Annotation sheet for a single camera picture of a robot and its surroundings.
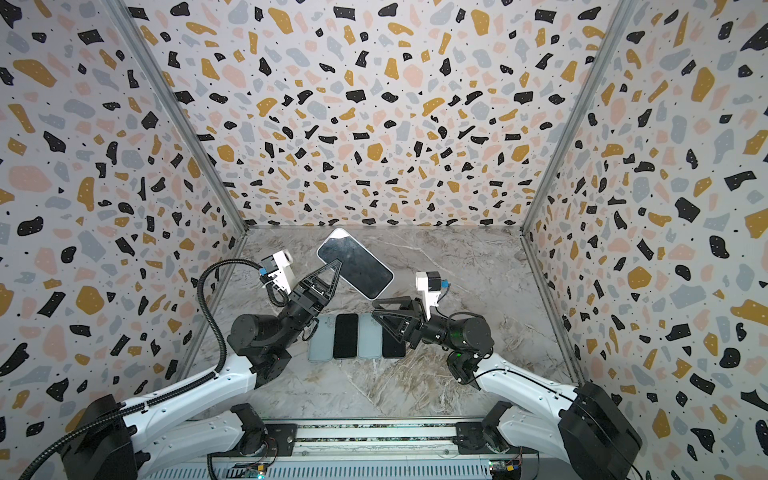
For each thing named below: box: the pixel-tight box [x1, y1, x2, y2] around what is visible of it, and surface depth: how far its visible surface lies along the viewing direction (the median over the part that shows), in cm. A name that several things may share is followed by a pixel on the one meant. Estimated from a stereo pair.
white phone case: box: [316, 227, 395, 301], surface depth 59 cm
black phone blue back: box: [333, 313, 359, 359], surface depth 92 cm
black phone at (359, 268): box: [318, 236, 394, 299], surface depth 59 cm
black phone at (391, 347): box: [382, 327, 406, 357], surface depth 90 cm
